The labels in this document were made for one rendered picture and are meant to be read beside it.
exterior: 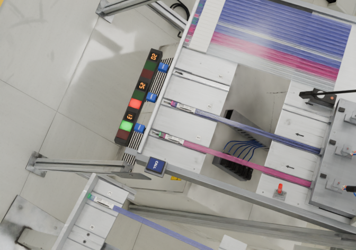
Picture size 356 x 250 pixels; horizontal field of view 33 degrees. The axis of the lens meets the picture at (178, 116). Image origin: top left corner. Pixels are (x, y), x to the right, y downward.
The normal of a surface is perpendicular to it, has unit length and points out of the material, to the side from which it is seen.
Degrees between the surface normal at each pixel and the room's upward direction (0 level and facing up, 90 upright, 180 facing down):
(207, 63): 42
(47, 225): 0
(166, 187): 90
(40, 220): 0
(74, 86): 0
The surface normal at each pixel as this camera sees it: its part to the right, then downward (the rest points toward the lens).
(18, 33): 0.62, -0.04
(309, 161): -0.01, -0.33
